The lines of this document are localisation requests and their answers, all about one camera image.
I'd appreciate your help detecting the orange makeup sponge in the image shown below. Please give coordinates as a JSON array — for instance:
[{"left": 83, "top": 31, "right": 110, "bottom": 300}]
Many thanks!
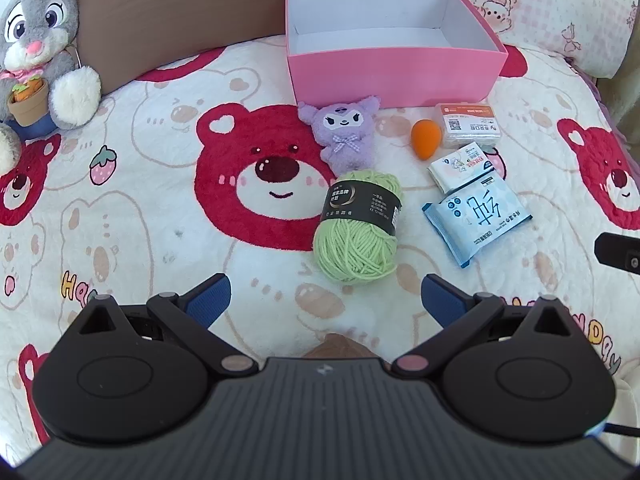
[{"left": 411, "top": 119, "right": 443, "bottom": 162}]

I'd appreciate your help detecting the brown embroidered pillow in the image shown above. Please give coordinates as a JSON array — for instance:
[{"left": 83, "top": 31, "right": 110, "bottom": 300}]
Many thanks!
[{"left": 70, "top": 0, "right": 391, "bottom": 96}]

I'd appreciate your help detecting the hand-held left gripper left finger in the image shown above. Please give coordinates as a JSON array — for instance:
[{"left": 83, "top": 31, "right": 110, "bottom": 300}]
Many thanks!
[{"left": 75, "top": 274, "right": 261, "bottom": 378}]

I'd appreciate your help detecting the purple plush toy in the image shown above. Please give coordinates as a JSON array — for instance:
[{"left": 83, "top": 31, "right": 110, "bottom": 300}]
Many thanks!
[{"left": 297, "top": 94, "right": 383, "bottom": 173}]

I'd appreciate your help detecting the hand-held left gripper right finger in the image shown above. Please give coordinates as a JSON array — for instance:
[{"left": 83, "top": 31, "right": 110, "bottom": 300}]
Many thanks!
[{"left": 391, "top": 274, "right": 573, "bottom": 378}]

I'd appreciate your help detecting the green yarn ball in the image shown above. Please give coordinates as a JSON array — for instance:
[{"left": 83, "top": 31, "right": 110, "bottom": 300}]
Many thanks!
[{"left": 312, "top": 170, "right": 403, "bottom": 283}]

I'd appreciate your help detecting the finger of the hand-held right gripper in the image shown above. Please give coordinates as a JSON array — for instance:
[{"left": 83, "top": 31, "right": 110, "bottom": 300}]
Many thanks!
[{"left": 594, "top": 232, "right": 640, "bottom": 276}]

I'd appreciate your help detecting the beige curtain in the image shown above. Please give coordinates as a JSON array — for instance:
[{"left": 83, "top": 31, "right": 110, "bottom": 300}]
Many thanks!
[{"left": 597, "top": 77, "right": 640, "bottom": 128}]

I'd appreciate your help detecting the pink cardboard box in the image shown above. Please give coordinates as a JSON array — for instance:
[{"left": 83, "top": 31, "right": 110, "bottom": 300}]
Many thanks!
[{"left": 285, "top": 0, "right": 509, "bottom": 108}]

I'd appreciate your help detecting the grey rabbit plush toy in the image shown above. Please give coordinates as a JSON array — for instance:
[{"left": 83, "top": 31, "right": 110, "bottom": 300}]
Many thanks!
[{"left": 0, "top": 0, "right": 103, "bottom": 171}]

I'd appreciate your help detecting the pink checked pillow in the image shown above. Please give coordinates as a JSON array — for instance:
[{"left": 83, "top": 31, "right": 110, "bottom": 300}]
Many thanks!
[{"left": 387, "top": 0, "right": 640, "bottom": 78}]

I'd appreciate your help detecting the clear plastic box orange label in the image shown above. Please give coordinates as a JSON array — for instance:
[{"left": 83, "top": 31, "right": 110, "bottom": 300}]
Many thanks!
[{"left": 434, "top": 102, "right": 503, "bottom": 150}]

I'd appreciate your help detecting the bear printed blanket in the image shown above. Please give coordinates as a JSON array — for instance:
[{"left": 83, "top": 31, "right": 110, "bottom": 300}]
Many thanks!
[{"left": 0, "top": 35, "right": 640, "bottom": 461}]

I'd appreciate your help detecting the small white tissue packet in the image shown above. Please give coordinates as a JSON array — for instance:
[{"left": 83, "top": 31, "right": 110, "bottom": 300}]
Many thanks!
[{"left": 427, "top": 142, "right": 501, "bottom": 193}]

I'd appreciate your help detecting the blue white wet wipe packet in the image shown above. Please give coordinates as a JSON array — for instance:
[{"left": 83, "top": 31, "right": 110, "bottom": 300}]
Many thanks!
[{"left": 422, "top": 171, "right": 533, "bottom": 268}]

